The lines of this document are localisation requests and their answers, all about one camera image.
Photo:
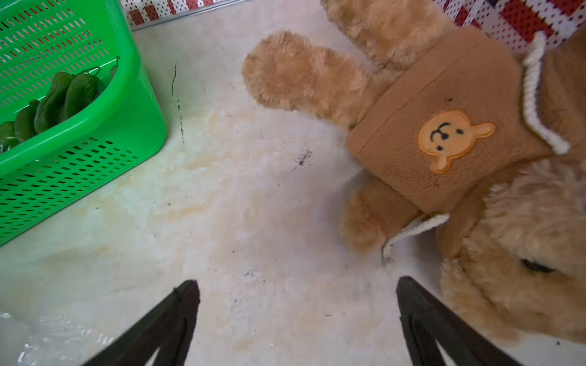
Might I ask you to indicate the brown plush bear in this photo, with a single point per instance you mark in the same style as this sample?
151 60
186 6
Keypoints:
460 136

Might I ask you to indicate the small green pepper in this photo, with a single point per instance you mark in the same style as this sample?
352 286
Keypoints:
8 139
47 113
83 90
24 122

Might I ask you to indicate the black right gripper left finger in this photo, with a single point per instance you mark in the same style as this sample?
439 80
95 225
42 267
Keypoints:
165 333

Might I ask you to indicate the green plastic basket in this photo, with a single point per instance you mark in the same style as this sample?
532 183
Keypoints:
119 130

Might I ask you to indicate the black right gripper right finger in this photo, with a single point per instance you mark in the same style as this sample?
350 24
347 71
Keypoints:
428 326

